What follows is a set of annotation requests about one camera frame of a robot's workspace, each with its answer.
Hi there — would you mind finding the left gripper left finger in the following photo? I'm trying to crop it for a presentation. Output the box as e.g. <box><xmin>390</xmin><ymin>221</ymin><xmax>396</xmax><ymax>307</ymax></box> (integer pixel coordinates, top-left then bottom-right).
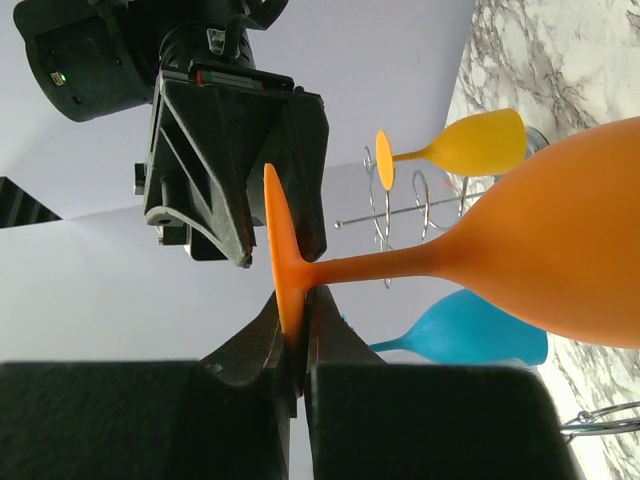
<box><xmin>1</xmin><ymin>300</ymin><xmax>295</xmax><ymax>479</ymax></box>

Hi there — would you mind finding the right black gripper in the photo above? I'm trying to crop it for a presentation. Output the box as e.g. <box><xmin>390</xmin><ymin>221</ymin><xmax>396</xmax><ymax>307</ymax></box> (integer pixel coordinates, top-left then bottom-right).
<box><xmin>13</xmin><ymin>1</ymin><xmax>287</xmax><ymax>268</ymax></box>

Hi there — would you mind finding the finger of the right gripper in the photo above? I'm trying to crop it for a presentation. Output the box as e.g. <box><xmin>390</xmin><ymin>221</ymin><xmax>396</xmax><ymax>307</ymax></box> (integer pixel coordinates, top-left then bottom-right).
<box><xmin>249</xmin><ymin>93</ymin><xmax>329</xmax><ymax>261</ymax></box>

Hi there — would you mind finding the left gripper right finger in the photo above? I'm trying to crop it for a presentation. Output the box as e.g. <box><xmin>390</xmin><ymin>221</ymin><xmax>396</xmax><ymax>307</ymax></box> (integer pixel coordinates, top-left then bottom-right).
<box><xmin>305</xmin><ymin>286</ymin><xmax>577</xmax><ymax>480</ymax></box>

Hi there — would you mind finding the blue plastic wine glass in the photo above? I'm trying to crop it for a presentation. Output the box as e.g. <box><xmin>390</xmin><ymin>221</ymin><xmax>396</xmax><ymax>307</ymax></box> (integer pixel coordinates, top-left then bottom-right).
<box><xmin>370</xmin><ymin>289</ymin><xmax>549</xmax><ymax>366</ymax></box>

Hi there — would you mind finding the yellow plastic wine glass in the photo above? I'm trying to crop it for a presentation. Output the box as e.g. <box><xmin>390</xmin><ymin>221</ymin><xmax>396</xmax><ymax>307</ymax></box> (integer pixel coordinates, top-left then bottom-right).
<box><xmin>375</xmin><ymin>108</ymin><xmax>527</xmax><ymax>191</ymax></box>

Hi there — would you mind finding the chrome swirl wine glass rack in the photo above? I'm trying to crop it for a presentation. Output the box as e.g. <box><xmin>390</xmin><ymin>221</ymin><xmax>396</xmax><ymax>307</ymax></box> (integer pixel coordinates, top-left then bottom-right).
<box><xmin>560</xmin><ymin>401</ymin><xmax>639</xmax><ymax>444</ymax></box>

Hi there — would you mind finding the orange plastic wine glass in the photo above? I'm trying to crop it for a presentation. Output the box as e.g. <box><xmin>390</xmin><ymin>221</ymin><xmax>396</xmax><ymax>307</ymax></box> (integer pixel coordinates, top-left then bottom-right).
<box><xmin>262</xmin><ymin>115</ymin><xmax>640</xmax><ymax>401</ymax></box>

